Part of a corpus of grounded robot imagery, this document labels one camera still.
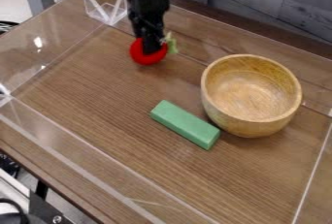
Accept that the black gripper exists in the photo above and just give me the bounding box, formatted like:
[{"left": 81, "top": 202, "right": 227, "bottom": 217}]
[{"left": 128, "top": 0, "right": 170, "bottom": 54}]

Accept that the red felt fruit green leaf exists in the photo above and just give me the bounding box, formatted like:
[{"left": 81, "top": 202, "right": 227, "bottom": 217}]
[{"left": 130, "top": 32, "right": 179, "bottom": 66}]

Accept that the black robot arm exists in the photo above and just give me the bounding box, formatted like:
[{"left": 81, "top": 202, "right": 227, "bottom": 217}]
[{"left": 127, "top": 0, "right": 170, "bottom": 54}]

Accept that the wooden bowl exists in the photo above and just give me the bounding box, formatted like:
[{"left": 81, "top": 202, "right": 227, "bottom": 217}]
[{"left": 200, "top": 54, "right": 302, "bottom": 138}]

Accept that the green rectangular block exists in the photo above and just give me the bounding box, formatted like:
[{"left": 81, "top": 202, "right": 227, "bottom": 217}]
[{"left": 150, "top": 100, "right": 221, "bottom": 150}]

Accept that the clear acrylic corner bracket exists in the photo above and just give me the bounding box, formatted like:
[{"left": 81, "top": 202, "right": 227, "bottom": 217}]
[{"left": 83, "top": 0, "right": 128, "bottom": 26}]

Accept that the clear acrylic tray wall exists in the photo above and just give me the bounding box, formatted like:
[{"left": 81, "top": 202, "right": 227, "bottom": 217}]
[{"left": 0, "top": 91, "right": 218, "bottom": 224}]

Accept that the black cable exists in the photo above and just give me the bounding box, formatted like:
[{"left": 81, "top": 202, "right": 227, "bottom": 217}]
[{"left": 0, "top": 198, "right": 30, "bottom": 224}]

